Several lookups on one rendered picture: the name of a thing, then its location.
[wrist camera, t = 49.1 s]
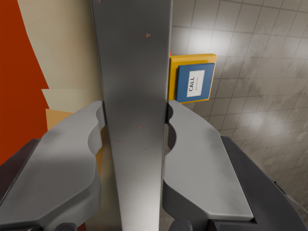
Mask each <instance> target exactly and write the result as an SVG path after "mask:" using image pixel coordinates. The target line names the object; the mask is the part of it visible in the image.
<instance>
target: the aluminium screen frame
mask: <svg viewBox="0 0 308 231"><path fill-rule="evenodd" d="M90 3H91V10H92V17H93V26H94V33H95V40H96V47H97V53H98V60H99V70H100V76H101V83H102V90H103V97H104V105H105V112H106V119H107V127H108V134H109V141H110V149H111V157H112V164H113V170H114V177H115V186H116V193H117V200H118V207H119V214H120V220H121V230H122V231H159V228H160V207H161V191H162V175H163V160H164V145H165V117H166V103H167V92H168V76H169V61H170V46H171V24H172V8H173V0H90Z"/></svg>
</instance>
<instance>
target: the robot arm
mask: <svg viewBox="0 0 308 231"><path fill-rule="evenodd" d="M165 123H166V124H167V125H168V127H169V131H168V147H169V148H170V150H171V151H170V152H169V153H168V154H167V155H166V156H165V164H164V177H163V192H162V207H163V209H164V211H165V212H166V213H167V214H169V215H170V216H171V217H172V218H174V219H175V220H174V221H173V222H172V224H171V226H170V228H169V230H168V231H308V226H307V225H306V223H305V222H304V220H303V219H302V217H301V216H300V214H299V213H298V211H297V210H296V209H295V207H294V206H293V205H292V203H291V202H290V201H289V199H288V198H287V197H286V196H285V194H284V193H283V192H282V191H281V190H280V189H279V188H278V187H277V186H276V184H275V183H274V182H273V181H272V180H271V179H270V178H269V177H268V176H267V175H266V174H265V173H264V172H263V171H262V170H261V169H260V168H259V167H258V166H257V165H256V164H255V163H254V162H253V161H252V160H251V159H250V158H249V157H248V156H247V155H246V154H245V153H244V152H243V151H242V150H241V149H240V148H239V147H238V145H237V144H236V143H235V142H234V141H233V140H232V139H231V138H230V137H229V136H222V135H221V134H220V133H219V132H218V131H217V130H216V129H215V128H214V127H213V126H212V125H210V124H209V123H208V122H207V121H206V120H205V119H204V118H202V117H201V116H199V115H198V114H196V113H194V112H193V111H191V110H190V109H188V108H187V107H185V106H183V105H182V104H180V103H179V102H177V101H175V100H169V101H167V103H166V117H165ZM106 124H107V119H106V112H105V103H104V101H101V100H96V101H94V102H93V103H91V104H89V105H87V106H86V107H84V108H82V109H80V110H79V111H77V112H75V113H73V114H72V115H70V116H68V117H67V118H65V119H63V120H62V121H60V122H59V123H57V124H56V125H55V126H53V127H52V128H51V129H50V130H48V131H47V132H46V133H45V134H44V135H43V136H42V137H41V138H35V139H31V140H30V141H29V142H28V143H27V144H25V145H24V146H23V147H22V148H21V149H19V150H18V151H17V152H16V153H15V154H13V155H12V156H11V157H10V158H9V159H8V160H7V161H5V162H4V163H3V164H2V165H1V166H0V231H78V230H77V228H78V227H79V226H80V225H81V224H83V223H84V222H85V221H87V220H88V219H89V218H91V217H92V216H93V215H95V214H96V213H97V211H98V210H99V207H100V198H101V182H100V177H99V170H98V166H97V161H96V157H95V156H96V154H97V152H98V151H99V150H100V149H101V147H102V140H101V134H100V132H101V130H102V129H103V127H104V126H105V125H106Z"/></svg>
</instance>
